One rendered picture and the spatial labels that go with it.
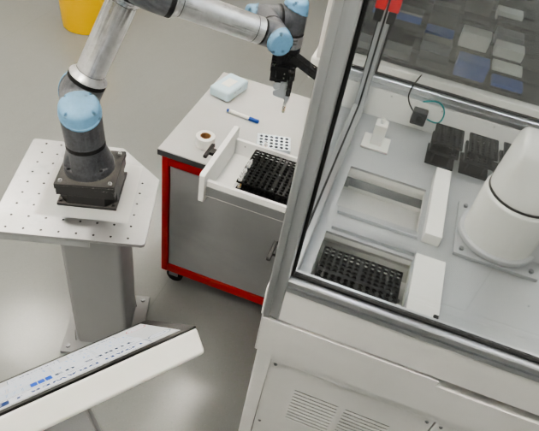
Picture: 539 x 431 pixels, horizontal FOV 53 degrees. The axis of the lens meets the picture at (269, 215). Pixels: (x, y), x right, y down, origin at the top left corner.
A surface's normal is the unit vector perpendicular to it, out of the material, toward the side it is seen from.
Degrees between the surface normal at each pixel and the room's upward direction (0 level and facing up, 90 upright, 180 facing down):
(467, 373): 90
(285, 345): 90
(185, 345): 40
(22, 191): 0
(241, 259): 90
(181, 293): 0
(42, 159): 0
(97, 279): 90
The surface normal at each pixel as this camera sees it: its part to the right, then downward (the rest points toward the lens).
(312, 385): -0.32, 0.63
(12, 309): 0.15, -0.71
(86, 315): 0.00, 0.70
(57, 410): 0.46, -0.14
